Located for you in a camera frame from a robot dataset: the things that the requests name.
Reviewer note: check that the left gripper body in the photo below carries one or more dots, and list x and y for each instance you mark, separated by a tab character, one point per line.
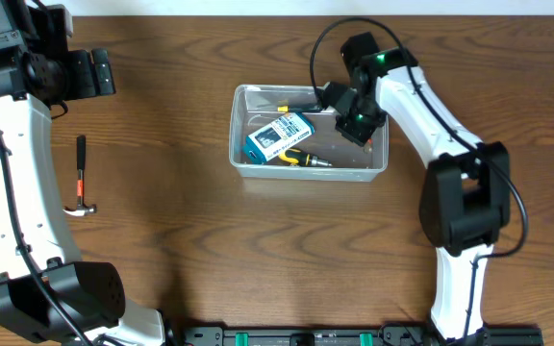
66	81

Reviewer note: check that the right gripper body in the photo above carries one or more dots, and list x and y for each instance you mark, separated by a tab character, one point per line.
360	120

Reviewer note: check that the red handled pliers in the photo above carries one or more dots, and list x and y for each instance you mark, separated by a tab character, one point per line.
368	147

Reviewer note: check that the black yellow slim screwdriver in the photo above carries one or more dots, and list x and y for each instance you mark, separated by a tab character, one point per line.
290	108

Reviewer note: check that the stubby yellow black screwdriver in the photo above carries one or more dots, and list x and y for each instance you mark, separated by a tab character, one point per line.
297	157

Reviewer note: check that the clear plastic container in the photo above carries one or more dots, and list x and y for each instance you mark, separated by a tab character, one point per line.
349	161

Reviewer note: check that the blue screw box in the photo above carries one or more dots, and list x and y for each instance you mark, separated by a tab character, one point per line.
282	133

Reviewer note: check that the small claw hammer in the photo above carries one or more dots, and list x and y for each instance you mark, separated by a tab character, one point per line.
81	178

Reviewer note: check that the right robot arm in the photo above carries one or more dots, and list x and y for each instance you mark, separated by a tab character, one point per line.
464	202

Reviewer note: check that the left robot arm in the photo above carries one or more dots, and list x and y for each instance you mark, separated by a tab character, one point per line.
47	291

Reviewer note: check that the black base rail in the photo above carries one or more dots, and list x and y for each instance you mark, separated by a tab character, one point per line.
393	334

